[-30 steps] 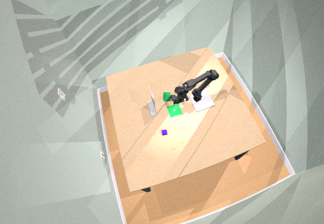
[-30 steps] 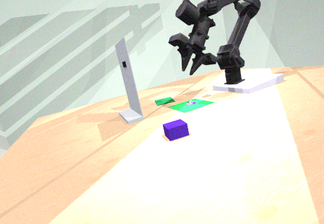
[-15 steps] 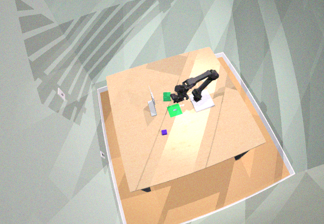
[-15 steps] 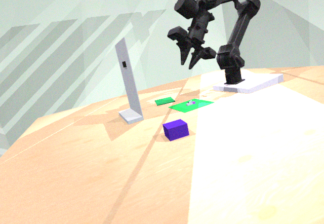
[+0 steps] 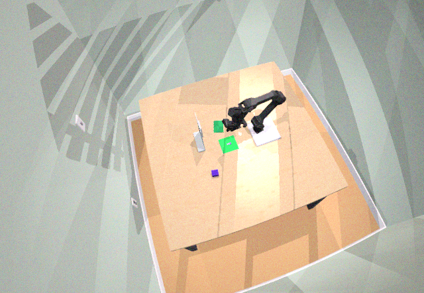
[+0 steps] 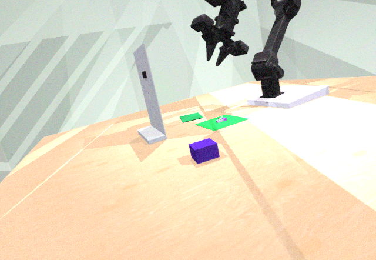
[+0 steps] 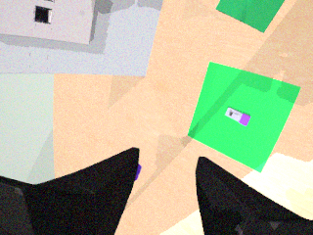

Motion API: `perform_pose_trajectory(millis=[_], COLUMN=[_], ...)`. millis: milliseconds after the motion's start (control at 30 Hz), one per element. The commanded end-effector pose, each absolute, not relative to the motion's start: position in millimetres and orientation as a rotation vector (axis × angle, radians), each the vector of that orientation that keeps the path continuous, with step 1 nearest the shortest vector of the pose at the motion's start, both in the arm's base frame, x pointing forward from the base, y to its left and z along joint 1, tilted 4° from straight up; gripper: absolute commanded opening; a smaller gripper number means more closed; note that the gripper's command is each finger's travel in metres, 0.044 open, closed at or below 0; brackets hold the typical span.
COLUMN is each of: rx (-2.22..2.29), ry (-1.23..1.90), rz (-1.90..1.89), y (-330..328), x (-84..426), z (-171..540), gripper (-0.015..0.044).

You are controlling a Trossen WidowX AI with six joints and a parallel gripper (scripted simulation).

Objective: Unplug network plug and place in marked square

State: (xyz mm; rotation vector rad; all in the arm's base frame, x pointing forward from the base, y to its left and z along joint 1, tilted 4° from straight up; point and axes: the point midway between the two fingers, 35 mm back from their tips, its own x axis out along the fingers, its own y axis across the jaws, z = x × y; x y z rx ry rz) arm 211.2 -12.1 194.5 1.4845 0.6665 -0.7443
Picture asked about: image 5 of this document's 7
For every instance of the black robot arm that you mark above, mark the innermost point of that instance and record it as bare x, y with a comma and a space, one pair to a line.
247, 105

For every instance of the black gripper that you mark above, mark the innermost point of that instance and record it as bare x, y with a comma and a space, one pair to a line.
234, 124

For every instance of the light grey flat panel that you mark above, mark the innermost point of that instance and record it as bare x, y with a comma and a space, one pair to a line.
198, 138

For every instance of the green square marked area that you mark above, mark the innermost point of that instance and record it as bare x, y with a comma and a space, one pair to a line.
228, 148

